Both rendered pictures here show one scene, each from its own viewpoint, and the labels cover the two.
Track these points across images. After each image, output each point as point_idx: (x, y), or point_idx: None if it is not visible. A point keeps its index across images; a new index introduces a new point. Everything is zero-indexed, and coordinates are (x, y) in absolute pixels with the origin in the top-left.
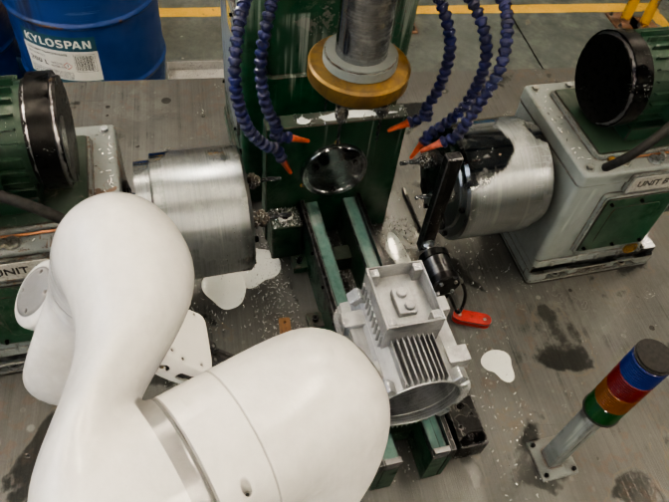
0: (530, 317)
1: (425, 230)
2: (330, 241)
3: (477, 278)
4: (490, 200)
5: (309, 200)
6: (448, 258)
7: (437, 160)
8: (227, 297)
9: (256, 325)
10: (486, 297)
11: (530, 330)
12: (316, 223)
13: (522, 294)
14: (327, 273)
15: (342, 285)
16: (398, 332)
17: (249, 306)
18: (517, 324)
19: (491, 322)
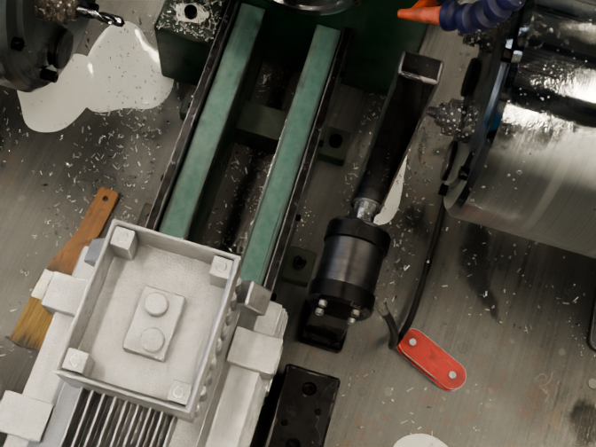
0: (548, 412)
1: (358, 179)
2: (281, 90)
3: (500, 288)
4: (528, 184)
5: (250, 2)
6: (375, 256)
7: (494, 40)
8: (46, 108)
9: (60, 179)
10: (491, 333)
11: (529, 436)
12: (233, 51)
13: (565, 362)
14: (186, 157)
15: (198, 193)
16: (87, 385)
17: (71, 141)
18: (513, 412)
19: (460, 386)
